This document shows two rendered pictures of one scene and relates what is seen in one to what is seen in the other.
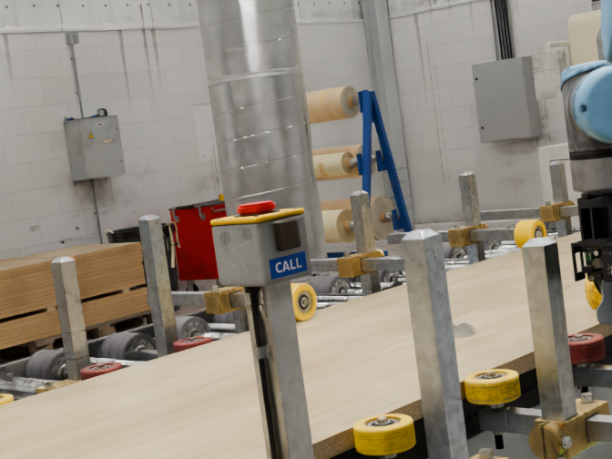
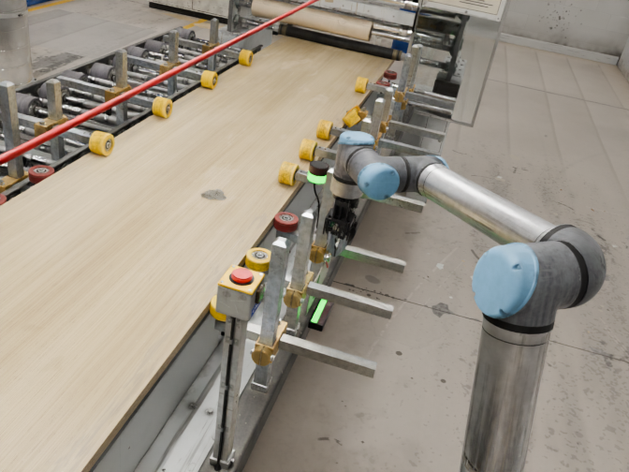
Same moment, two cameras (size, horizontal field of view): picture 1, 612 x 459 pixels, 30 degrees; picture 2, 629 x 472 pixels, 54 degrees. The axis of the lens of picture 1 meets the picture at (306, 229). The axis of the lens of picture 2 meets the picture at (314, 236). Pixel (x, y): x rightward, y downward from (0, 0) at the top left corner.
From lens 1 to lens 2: 83 cm
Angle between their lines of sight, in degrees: 41
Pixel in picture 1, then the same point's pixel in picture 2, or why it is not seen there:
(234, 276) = (227, 311)
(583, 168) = (342, 186)
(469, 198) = (173, 47)
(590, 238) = (334, 215)
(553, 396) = (299, 280)
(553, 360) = (303, 266)
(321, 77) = not seen: outside the picture
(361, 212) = (122, 64)
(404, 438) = not seen: hidden behind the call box
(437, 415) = (270, 319)
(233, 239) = (232, 296)
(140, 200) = not seen: outside the picture
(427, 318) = (277, 280)
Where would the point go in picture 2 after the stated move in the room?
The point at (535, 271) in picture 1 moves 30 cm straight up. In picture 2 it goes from (305, 228) to (323, 123)
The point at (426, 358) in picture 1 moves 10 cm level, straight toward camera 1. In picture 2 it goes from (271, 296) to (286, 322)
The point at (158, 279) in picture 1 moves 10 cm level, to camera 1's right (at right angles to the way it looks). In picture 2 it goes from (12, 124) to (45, 123)
